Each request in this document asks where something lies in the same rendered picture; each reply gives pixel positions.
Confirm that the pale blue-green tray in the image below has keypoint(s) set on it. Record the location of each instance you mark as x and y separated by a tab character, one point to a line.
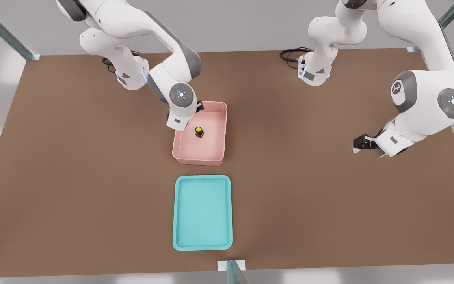
202	213

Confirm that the pink plastic box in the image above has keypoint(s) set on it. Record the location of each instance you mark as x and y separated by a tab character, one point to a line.
207	146

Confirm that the yellow-topped black button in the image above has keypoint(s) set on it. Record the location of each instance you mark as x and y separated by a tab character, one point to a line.
199	132

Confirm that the silver frame post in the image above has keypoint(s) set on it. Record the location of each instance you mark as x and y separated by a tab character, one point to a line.
2	31
447	17
233	272

